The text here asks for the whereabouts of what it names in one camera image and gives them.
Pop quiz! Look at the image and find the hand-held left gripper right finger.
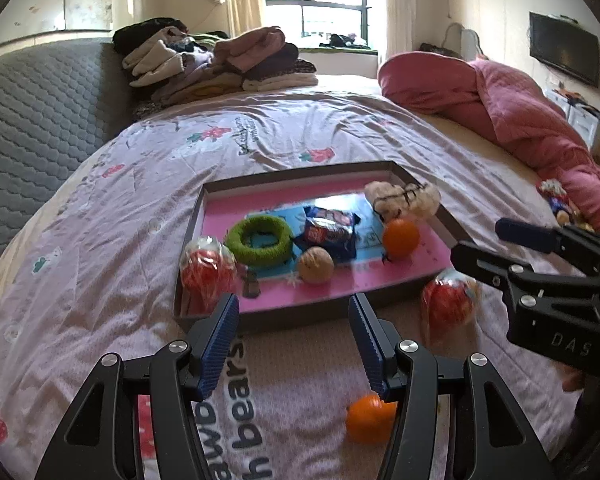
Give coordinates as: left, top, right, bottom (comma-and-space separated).
347, 292, 551, 480

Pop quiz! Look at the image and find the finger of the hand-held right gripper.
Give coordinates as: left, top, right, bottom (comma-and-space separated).
450, 241, 600, 311
495, 217, 600, 281

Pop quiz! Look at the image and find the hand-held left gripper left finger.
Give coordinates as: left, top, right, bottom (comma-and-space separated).
32, 291, 241, 480

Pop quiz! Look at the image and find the red apple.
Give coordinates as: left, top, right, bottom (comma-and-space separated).
179, 236, 238, 311
420, 269, 480, 346

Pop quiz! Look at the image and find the pink tray dark rim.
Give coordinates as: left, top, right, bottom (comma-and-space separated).
172, 160, 476, 335

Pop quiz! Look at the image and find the orange mandarin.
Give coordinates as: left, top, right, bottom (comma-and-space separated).
381, 218, 422, 260
345, 394, 398, 445

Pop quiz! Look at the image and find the brown walnut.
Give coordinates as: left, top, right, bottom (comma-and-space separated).
297, 246, 336, 286

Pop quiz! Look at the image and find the green fuzzy ring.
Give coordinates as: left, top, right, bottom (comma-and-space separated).
224, 216, 295, 267

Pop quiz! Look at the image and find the blue snack packet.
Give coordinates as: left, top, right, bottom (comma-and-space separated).
300, 205, 362, 261

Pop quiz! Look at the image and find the person's right hand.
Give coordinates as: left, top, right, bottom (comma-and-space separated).
561, 364, 585, 395

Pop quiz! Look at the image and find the colourful plush toy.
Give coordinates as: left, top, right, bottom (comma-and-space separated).
535, 178, 596, 233

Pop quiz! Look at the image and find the wrapped red apple in tray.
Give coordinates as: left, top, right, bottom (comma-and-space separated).
179, 236, 238, 311

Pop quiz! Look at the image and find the cream plush toy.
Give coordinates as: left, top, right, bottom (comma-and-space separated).
364, 180, 443, 223

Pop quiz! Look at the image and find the beige mattress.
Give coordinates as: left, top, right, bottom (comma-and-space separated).
415, 110, 546, 181

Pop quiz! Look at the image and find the pink quilt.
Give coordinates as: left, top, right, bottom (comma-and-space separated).
377, 51, 600, 241

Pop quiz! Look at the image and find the white storage box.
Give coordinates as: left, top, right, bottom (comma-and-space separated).
545, 87, 600, 148

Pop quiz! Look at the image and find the dark cloth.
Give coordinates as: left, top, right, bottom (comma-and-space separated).
325, 32, 371, 50

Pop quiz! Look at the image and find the pile of folded clothes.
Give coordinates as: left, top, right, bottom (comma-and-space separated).
112, 17, 318, 116

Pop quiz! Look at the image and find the window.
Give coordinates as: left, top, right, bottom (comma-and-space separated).
260, 0, 373, 41

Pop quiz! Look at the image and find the grey quilted headboard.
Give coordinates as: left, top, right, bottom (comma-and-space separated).
0, 37, 141, 291

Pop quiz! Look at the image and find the black wall television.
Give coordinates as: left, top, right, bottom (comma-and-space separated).
529, 11, 600, 88

